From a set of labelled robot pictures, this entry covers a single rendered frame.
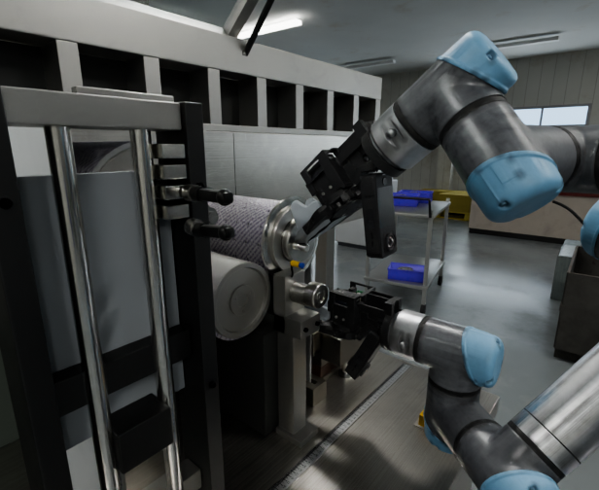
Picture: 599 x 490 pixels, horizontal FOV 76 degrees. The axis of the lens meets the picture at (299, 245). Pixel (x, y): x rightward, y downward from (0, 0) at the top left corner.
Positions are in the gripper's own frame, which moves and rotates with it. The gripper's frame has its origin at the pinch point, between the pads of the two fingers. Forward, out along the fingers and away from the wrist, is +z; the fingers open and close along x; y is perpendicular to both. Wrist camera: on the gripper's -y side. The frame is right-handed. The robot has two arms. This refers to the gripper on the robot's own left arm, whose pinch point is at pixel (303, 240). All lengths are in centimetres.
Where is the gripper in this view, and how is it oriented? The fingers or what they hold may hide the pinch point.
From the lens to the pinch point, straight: 61.6
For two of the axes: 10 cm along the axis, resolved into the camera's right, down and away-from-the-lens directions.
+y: -4.9, -8.5, 2.1
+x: -6.4, 1.9, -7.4
